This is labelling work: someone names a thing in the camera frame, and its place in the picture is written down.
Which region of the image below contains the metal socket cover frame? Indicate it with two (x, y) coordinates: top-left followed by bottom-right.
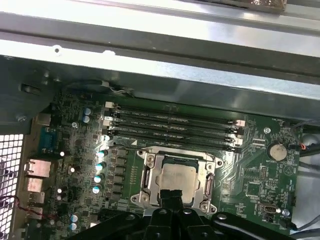
(141, 151), (217, 208)

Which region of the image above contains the thin wire locking lever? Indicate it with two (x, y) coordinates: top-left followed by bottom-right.
(204, 152), (221, 198)

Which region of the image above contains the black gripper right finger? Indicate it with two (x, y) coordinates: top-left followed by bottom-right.
(171, 189), (294, 240)

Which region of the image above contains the black PC case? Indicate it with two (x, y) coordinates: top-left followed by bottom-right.
(0, 24), (320, 240)

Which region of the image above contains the blue serial port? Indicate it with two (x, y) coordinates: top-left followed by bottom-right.
(37, 126), (59, 154)

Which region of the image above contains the silver internal USB port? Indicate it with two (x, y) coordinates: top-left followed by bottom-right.
(258, 202), (279, 215)

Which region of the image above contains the silver USB port block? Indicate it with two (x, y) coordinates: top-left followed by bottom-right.
(26, 177), (46, 194)
(26, 206), (45, 221)

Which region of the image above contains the CPU socket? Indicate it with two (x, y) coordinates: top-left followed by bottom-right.
(129, 147), (225, 216)

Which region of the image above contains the silver CPU plate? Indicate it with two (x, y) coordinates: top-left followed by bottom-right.
(155, 163), (202, 204)

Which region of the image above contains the small silver rear port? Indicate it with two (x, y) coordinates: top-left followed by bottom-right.
(36, 113), (52, 126)

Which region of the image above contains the round coin battery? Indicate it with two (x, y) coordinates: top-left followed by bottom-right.
(268, 142), (287, 162)

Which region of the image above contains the green motherboard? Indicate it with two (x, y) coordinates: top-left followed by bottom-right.
(27, 91), (305, 240)

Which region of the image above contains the silver network port block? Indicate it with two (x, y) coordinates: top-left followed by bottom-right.
(24, 159), (52, 179)

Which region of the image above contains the black fan cable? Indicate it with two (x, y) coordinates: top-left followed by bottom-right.
(61, 78), (136, 98)

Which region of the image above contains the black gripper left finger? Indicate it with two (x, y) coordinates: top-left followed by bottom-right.
(65, 189), (177, 240)

